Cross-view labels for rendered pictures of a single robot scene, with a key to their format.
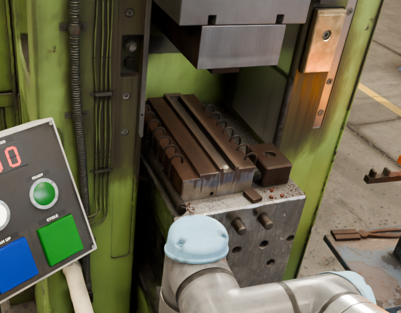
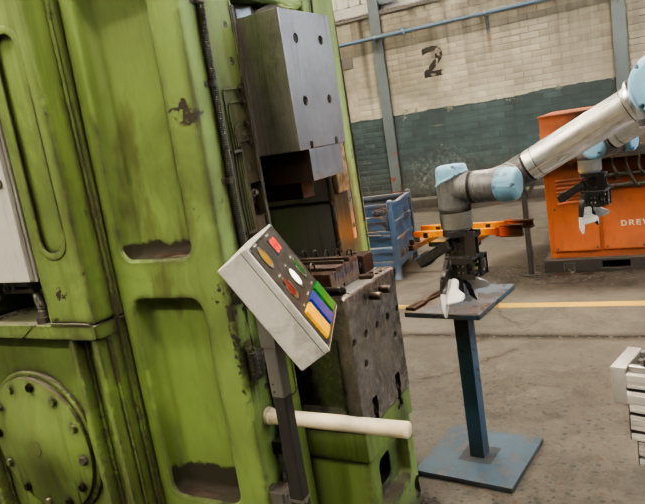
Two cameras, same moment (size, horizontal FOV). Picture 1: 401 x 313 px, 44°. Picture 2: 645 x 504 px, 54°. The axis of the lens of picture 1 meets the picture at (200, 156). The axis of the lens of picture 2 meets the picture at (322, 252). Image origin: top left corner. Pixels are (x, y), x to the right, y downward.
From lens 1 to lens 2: 1.26 m
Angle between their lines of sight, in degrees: 37
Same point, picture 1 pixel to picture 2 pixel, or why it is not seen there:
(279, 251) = (395, 322)
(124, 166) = not seen: hidden behind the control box
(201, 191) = (339, 283)
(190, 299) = (476, 178)
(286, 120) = (341, 235)
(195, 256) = (461, 168)
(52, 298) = (263, 460)
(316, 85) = (345, 203)
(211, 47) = (315, 163)
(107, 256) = not seen: hidden behind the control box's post
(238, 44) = (325, 159)
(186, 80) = not seen: hidden behind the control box
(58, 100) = (231, 243)
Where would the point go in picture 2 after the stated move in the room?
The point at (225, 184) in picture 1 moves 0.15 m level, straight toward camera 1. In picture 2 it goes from (348, 273) to (374, 279)
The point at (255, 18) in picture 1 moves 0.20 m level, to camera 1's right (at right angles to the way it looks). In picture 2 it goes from (327, 140) to (377, 132)
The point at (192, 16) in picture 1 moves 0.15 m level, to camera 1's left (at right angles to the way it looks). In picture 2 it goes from (304, 143) to (259, 150)
